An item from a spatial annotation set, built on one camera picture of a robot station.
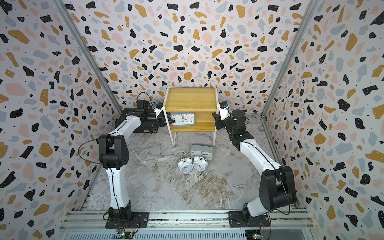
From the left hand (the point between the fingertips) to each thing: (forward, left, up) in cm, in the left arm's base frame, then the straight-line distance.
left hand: (174, 118), depth 91 cm
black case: (-3, +20, +9) cm, 22 cm away
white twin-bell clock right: (-24, -15, -13) cm, 31 cm away
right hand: (-4, -24, +9) cm, 26 cm away
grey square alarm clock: (-1, -5, 0) cm, 5 cm away
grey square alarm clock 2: (-16, -20, -13) cm, 29 cm away
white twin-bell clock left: (-24, -7, -13) cm, 28 cm away
